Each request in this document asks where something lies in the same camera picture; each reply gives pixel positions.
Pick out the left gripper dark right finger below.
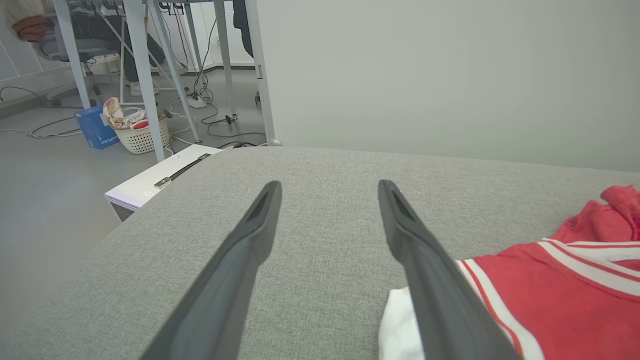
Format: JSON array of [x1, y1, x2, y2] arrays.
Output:
[[377, 179, 521, 360]]

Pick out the black floor cable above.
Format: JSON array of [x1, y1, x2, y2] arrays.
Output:
[[201, 102, 267, 141]]

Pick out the grey metal table frame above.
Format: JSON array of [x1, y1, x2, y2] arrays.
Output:
[[52, 0, 237, 162]]

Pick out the clothes pile in basket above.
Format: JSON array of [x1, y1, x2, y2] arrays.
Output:
[[102, 97, 166, 131]]

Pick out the grey metal partition post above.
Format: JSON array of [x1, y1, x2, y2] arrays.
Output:
[[244, 0, 283, 147]]

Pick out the black hanging garment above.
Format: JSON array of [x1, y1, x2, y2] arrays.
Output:
[[232, 0, 257, 58]]

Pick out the white box with black handle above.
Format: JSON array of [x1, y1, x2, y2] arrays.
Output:
[[104, 144, 226, 222]]

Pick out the white partition panel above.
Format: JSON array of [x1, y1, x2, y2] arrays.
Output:
[[255, 0, 640, 174]]

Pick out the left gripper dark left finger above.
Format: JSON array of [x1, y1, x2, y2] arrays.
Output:
[[140, 180, 284, 360]]

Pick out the blue cardboard box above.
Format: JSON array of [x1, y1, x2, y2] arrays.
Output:
[[74, 105, 121, 150]]

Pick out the white plastic laundry basket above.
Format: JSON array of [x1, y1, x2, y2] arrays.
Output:
[[114, 116, 172, 155]]

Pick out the red and white jersey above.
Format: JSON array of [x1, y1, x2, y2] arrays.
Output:
[[378, 185, 640, 360]]

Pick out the grey office chair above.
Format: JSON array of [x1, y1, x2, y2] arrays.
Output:
[[37, 36, 121, 108]]

